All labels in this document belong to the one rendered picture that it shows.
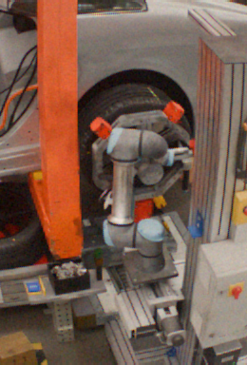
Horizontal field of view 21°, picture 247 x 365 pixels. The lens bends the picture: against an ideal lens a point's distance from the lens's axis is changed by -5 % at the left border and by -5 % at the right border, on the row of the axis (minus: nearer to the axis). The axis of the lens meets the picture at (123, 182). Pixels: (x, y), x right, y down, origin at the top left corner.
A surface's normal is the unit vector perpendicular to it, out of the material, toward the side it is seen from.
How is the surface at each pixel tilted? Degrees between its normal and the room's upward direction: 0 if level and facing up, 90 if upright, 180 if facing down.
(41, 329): 0
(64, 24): 90
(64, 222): 90
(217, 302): 90
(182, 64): 90
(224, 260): 0
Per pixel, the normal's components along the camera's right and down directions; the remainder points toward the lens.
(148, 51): 0.30, 0.56
